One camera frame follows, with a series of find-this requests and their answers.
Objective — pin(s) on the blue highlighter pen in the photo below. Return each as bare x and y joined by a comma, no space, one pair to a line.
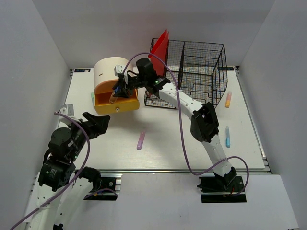
227,141

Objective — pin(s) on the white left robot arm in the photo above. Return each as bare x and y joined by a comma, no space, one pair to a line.
61,187

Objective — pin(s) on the black table corner label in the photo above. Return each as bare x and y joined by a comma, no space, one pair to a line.
82,70

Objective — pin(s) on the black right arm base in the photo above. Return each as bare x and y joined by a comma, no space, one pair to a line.
215,192

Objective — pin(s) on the pink highlighter pen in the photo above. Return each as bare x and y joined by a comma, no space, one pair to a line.
141,140

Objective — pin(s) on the round white drawer cabinet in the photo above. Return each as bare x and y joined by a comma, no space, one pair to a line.
104,81

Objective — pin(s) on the green highlighter pen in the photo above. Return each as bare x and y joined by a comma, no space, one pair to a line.
92,97

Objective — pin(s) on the black wire mesh organizer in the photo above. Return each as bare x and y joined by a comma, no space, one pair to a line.
198,68

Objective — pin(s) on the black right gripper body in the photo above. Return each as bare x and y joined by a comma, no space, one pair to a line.
136,82

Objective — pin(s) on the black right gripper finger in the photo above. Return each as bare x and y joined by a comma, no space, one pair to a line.
124,89
119,84

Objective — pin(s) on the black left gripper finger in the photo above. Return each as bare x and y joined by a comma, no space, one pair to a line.
101,129
95,120

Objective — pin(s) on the orange highlighter pen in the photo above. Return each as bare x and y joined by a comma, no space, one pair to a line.
228,99

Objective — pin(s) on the red folder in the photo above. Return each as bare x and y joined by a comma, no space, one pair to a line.
159,49

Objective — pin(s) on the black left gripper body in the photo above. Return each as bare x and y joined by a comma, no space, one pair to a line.
90,129

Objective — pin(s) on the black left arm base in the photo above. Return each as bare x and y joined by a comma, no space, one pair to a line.
105,186

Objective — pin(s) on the small blue cap bottle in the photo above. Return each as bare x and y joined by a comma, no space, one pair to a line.
114,95

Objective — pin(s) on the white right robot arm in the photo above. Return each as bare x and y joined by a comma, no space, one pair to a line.
204,121

